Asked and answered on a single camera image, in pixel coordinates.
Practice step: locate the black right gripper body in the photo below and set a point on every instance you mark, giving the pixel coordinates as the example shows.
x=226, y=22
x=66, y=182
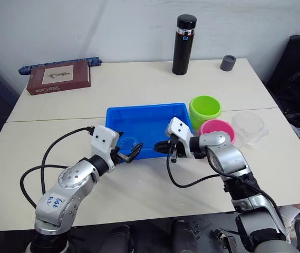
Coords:
x=178, y=150

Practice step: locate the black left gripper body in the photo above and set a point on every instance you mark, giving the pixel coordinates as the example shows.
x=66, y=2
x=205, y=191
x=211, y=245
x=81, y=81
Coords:
x=115, y=155

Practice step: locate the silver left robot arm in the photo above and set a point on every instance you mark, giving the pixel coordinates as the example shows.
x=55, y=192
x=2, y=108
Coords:
x=68, y=184

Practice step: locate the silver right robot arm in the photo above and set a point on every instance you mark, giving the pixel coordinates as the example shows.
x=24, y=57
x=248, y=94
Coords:
x=226, y=155

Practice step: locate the blue plastic tub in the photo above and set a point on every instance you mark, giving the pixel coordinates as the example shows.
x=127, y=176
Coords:
x=144, y=116

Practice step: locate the green plastic bucket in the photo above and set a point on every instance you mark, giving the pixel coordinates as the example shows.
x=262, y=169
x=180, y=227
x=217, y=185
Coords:
x=197, y=116

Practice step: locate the pink plastic bucket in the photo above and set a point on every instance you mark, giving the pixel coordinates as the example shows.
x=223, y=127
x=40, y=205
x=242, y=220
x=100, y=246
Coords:
x=218, y=127

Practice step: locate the clear plastic cup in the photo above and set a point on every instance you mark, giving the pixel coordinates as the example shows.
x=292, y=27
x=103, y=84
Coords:
x=247, y=126

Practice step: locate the brown rectangular box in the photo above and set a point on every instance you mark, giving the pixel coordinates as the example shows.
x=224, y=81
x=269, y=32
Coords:
x=60, y=87

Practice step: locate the black thermos bottle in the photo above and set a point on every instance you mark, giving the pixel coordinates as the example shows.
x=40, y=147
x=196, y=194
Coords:
x=182, y=52

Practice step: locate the blue patterned roll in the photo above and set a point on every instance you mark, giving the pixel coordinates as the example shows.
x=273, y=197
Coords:
x=94, y=62

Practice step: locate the grey cylindrical cap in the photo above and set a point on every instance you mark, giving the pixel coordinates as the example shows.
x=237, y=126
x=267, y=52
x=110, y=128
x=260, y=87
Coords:
x=228, y=63

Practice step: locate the black chair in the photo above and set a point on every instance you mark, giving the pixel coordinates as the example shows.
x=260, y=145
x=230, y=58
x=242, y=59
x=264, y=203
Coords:
x=297, y=87

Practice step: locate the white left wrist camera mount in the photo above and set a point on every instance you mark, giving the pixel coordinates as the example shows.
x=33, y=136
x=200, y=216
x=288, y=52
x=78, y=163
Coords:
x=102, y=139

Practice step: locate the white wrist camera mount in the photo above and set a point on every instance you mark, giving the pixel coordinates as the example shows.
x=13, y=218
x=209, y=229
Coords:
x=178, y=126
x=102, y=139

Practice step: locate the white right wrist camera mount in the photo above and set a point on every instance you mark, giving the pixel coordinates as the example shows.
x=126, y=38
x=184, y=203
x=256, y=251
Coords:
x=178, y=126

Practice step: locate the black metal bracket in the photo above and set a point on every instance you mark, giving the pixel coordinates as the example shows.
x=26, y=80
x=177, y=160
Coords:
x=224, y=241

